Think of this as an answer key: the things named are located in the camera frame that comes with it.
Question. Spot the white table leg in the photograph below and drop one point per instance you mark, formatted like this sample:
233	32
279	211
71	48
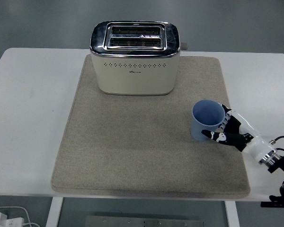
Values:
54	212
232	215

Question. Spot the cream and chrome toaster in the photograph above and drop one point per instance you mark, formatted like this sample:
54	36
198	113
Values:
135	75

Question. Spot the grey metal plate with screws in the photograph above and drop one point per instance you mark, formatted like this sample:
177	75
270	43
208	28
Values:
144	222

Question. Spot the blue ribbed plastic cup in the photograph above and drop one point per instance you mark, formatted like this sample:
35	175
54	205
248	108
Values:
198	128

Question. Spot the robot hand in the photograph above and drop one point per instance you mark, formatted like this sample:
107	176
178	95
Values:
255	144

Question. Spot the white power strip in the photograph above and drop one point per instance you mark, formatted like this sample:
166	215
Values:
9	221

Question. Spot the beige fabric table mat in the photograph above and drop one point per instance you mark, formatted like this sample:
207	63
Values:
137	146

